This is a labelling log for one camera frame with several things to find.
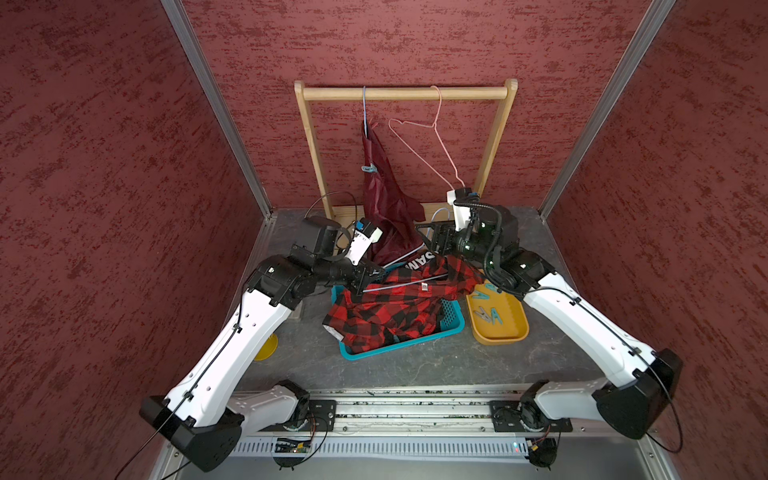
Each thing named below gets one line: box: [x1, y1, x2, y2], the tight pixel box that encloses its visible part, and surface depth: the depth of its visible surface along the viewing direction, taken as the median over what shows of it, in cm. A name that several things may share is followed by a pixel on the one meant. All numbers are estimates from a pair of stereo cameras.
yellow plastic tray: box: [466, 281, 529, 345], surface depth 92 cm
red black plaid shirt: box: [323, 254, 484, 353], surface depth 82 cm
